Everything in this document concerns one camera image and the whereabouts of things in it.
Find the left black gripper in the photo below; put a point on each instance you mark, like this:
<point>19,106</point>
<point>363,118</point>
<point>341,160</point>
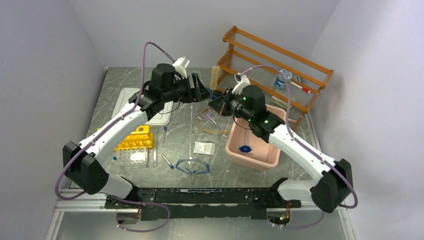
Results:
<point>199,92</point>

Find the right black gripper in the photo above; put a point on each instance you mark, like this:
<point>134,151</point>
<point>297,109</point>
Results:
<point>221,104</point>

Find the yellow rubber tubing with clamps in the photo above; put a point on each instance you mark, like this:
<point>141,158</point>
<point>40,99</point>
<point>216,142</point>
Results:
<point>207,124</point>

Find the wooden handled brush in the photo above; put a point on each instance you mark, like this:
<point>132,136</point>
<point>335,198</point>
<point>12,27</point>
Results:
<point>214,79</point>

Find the small clear plastic bag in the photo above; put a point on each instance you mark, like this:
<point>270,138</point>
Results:
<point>205,148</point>

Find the blue safety glasses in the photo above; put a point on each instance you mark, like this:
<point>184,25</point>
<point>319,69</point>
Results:
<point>192,166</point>

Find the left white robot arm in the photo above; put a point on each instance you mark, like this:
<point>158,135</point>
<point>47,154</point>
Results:
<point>83,161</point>

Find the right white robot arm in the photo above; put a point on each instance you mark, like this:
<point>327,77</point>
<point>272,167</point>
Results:
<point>332,180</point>

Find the blue stapler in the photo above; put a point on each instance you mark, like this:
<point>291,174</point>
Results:
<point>214,94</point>

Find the white plastic lid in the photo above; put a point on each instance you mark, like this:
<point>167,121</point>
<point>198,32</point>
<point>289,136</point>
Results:
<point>160,119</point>

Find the upright blue capped tube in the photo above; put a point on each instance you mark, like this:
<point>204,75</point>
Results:
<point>165,130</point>

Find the pink plastic bin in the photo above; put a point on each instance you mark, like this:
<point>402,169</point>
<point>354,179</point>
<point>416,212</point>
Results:
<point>263,156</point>

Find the beige labelled block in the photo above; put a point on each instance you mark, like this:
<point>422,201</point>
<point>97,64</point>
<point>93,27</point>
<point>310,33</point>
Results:
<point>278,102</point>

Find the blue white jar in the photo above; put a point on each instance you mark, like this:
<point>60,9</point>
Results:
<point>283,78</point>

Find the orange wooden shelf rack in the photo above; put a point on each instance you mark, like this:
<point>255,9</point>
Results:
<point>246,50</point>

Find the clear test tube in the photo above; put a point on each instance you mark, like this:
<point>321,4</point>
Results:
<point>155,158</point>

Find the yellow test tube rack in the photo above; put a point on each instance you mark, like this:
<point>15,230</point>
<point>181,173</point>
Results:
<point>138,139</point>

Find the red white marker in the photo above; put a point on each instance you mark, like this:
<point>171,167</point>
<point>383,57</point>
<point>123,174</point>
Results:
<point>304,89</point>

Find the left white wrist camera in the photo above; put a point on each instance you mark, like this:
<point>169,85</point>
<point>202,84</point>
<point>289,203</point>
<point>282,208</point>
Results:
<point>181,65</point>

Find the black base frame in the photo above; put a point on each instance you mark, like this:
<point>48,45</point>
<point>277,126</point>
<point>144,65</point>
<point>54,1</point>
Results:
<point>197,203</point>

